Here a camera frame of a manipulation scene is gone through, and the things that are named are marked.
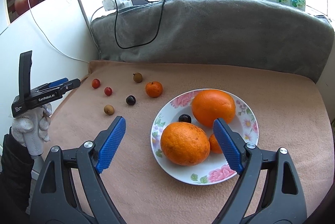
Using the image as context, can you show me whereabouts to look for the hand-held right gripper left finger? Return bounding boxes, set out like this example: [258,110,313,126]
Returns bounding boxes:
[30,115,126,224]

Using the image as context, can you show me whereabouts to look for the speckled large orange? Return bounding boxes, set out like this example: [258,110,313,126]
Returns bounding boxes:
[160,122,210,166]

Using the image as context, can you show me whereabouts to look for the person's left forearm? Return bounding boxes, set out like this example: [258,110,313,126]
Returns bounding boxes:
[0,127,35,216]

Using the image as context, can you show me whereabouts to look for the white power strip cord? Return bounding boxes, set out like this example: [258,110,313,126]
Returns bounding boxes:
[90,6,105,23]

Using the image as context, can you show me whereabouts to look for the grey blanket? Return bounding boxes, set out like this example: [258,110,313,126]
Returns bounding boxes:
[90,0,335,83]

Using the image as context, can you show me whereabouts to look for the small mandarin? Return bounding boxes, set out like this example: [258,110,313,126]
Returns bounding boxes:
[209,133,223,154]
[145,81,163,98]

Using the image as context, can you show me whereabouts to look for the person's left hand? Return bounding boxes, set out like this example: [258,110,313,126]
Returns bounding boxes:
[11,103,53,160]

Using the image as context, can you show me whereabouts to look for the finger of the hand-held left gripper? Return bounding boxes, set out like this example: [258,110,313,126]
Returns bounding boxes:
[55,78,81,96]
[35,78,70,92]

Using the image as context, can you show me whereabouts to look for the white power strip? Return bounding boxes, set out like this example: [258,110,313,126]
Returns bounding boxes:
[115,0,133,9]
[102,0,117,12]

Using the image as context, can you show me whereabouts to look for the white cabinet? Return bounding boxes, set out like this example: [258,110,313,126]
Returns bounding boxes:
[0,0,92,183]

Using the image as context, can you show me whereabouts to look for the thin white cable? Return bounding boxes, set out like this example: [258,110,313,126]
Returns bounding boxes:
[24,0,91,64]

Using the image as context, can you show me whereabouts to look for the white floral plate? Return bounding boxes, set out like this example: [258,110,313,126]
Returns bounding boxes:
[150,89,259,185]

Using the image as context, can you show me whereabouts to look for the smooth large orange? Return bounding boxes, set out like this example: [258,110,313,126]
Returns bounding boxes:
[191,89,236,128]

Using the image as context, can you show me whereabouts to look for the long black cable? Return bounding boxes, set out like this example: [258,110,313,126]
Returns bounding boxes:
[113,0,172,49]

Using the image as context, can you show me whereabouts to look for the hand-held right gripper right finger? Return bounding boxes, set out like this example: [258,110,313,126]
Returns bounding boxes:
[212,118,307,224]

